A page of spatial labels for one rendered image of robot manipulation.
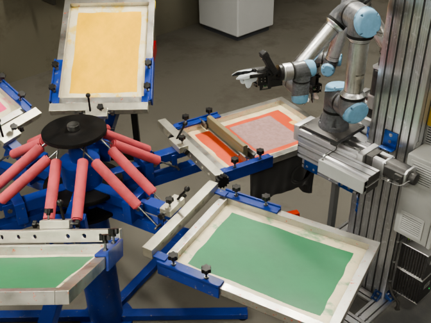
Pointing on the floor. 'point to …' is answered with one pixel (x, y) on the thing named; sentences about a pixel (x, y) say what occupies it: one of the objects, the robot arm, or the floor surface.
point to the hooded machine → (236, 16)
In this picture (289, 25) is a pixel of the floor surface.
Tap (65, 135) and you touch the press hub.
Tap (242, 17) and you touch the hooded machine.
